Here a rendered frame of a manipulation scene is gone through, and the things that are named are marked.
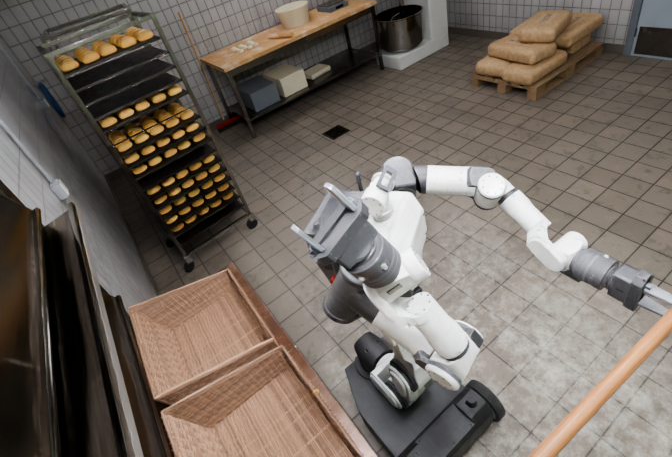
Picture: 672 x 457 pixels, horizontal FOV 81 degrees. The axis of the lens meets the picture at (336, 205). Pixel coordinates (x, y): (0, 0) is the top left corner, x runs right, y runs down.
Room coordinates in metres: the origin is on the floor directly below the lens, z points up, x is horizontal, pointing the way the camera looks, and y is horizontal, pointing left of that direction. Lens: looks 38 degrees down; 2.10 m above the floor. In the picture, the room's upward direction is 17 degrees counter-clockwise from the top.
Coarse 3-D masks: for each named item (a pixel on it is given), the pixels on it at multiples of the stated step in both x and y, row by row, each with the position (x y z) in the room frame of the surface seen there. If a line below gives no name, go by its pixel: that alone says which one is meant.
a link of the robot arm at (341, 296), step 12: (336, 276) 0.65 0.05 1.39; (336, 288) 0.62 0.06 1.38; (348, 288) 0.60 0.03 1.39; (336, 300) 0.61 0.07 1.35; (348, 300) 0.59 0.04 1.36; (360, 300) 0.58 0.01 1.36; (336, 312) 0.60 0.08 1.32; (348, 312) 0.59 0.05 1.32; (360, 312) 0.57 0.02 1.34; (372, 312) 0.55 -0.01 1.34
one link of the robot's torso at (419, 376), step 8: (384, 336) 0.77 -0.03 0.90; (392, 344) 0.73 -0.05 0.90; (400, 352) 0.71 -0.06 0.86; (408, 352) 0.72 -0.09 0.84; (392, 360) 0.80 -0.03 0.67; (400, 360) 0.78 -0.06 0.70; (408, 360) 0.71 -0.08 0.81; (400, 368) 0.76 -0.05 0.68; (408, 368) 0.74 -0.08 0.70; (416, 368) 0.72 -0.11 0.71; (408, 376) 0.72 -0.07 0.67; (416, 376) 0.71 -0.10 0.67; (424, 376) 0.72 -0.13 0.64; (408, 384) 0.71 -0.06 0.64; (416, 384) 0.70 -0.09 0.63
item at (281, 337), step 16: (256, 304) 1.36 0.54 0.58; (272, 320) 1.23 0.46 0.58; (224, 336) 1.22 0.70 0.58; (288, 352) 1.03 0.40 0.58; (272, 368) 0.98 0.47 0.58; (304, 368) 0.93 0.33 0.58; (272, 384) 0.91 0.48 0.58; (288, 384) 0.88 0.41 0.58; (320, 384) 0.84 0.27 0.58; (336, 416) 0.70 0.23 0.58; (336, 432) 0.65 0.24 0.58; (352, 432) 0.63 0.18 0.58; (368, 448) 0.56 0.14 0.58
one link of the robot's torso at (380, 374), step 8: (384, 360) 1.00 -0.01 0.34; (376, 368) 0.97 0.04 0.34; (384, 368) 0.96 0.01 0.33; (376, 376) 0.94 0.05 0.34; (384, 376) 0.96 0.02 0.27; (376, 384) 0.93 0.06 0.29; (384, 384) 0.89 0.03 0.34; (384, 392) 0.87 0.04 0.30; (392, 400) 0.82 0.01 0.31; (400, 408) 0.80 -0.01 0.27
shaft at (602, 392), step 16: (656, 336) 0.38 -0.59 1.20; (640, 352) 0.36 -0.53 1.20; (624, 368) 0.34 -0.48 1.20; (608, 384) 0.32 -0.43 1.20; (592, 400) 0.30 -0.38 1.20; (576, 416) 0.28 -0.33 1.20; (592, 416) 0.28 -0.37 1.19; (560, 432) 0.26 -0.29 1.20; (576, 432) 0.26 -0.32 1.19; (544, 448) 0.24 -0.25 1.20; (560, 448) 0.24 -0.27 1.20
